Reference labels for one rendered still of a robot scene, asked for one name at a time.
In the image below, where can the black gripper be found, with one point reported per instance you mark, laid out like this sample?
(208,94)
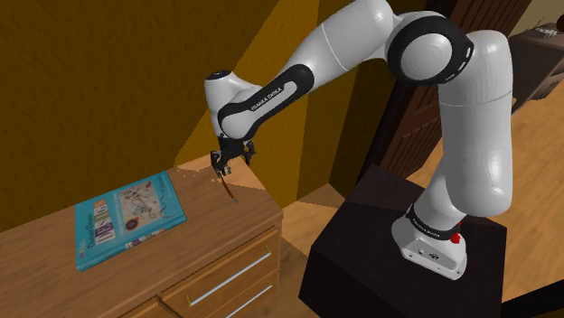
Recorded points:
(232,146)

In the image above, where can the brown pen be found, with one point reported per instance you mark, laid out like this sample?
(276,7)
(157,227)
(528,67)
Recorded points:
(228,189)

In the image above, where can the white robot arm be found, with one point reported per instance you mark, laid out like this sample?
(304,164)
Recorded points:
(476,145)

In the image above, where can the wooden chest of drawers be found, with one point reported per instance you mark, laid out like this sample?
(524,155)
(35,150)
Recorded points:
(211,246)

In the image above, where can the teal book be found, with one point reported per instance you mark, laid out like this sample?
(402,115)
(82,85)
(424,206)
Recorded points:
(125,218)

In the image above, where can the black robot stand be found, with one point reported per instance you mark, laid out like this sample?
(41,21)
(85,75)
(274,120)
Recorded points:
(352,255)

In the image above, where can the dark brown door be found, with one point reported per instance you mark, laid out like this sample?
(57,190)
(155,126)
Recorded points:
(409,132)

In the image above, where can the dark brown cabinet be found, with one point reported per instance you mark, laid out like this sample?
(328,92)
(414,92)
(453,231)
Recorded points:
(535,66)

